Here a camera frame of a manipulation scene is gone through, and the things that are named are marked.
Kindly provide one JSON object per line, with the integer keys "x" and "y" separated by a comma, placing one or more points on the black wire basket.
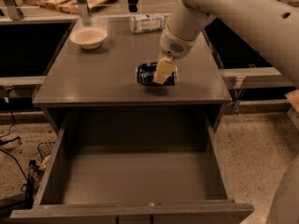
{"x": 44, "y": 149}

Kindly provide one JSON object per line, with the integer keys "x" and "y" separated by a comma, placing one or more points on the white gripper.
{"x": 174, "y": 45}

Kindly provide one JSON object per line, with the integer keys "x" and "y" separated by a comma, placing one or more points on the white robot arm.
{"x": 268, "y": 26}

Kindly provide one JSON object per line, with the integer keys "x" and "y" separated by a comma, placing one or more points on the blue pepsi can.
{"x": 145, "y": 74}

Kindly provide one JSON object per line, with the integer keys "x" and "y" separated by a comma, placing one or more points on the grey cabinet counter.
{"x": 106, "y": 76}

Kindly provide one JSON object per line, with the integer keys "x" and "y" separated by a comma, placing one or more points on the clear plastic water bottle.
{"x": 146, "y": 23}

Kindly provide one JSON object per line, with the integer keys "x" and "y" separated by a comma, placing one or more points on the white ceramic bowl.
{"x": 91, "y": 37}

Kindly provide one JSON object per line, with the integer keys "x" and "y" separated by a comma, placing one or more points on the grey open drawer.
{"x": 120, "y": 167}

